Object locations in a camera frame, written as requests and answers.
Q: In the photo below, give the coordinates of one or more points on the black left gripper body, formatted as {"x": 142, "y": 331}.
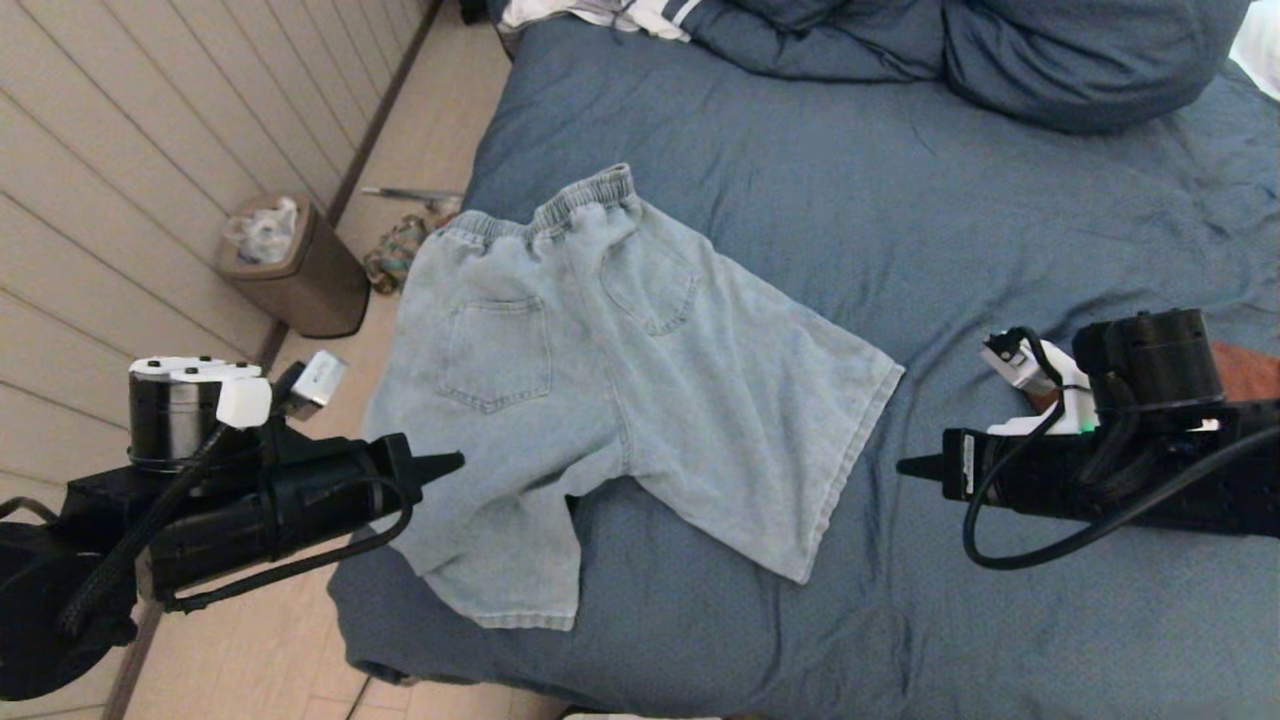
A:
{"x": 300, "y": 510}

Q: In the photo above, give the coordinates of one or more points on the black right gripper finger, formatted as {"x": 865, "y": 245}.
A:
{"x": 930, "y": 462}
{"x": 932, "y": 474}

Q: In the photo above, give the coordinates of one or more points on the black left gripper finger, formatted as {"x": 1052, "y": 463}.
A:
{"x": 435, "y": 463}
{"x": 432, "y": 478}

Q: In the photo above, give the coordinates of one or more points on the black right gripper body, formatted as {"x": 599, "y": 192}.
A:
{"x": 1040, "y": 475}

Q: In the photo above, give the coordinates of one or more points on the light blue denim shorts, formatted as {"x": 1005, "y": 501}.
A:
{"x": 600, "y": 400}

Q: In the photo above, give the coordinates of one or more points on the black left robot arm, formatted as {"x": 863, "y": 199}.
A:
{"x": 60, "y": 600}

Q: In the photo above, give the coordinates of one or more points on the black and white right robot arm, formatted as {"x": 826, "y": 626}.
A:
{"x": 1150, "y": 350}

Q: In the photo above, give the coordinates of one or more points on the multicoloured cloth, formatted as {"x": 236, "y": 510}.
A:
{"x": 400, "y": 258}

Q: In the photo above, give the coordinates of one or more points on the brown metal trash bin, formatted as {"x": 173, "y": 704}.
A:
{"x": 320, "y": 285}

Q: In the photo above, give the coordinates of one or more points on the blue bed cover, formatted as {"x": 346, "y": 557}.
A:
{"x": 900, "y": 250}

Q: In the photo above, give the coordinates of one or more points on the rust brown shorts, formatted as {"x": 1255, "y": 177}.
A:
{"x": 1250, "y": 375}

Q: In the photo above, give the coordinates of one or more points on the silver metal object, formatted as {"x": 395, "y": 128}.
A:
{"x": 400, "y": 192}

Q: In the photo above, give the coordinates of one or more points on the clear plastic bin liner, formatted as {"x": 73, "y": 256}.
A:
{"x": 265, "y": 232}

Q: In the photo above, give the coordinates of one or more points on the blue pillow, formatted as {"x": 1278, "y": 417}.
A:
{"x": 1085, "y": 58}

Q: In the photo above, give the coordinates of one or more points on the crumpled blue blanket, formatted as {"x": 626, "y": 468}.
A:
{"x": 820, "y": 42}

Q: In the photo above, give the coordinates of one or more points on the small black object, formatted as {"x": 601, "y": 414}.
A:
{"x": 473, "y": 10}

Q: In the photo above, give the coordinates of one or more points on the white pillow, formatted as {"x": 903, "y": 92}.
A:
{"x": 1260, "y": 50}

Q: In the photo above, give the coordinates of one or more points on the white striped garment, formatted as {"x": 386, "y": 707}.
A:
{"x": 600, "y": 12}

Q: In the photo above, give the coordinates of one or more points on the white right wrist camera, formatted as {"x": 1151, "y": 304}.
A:
{"x": 1070, "y": 400}

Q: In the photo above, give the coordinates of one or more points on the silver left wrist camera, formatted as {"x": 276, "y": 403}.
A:
{"x": 315, "y": 385}

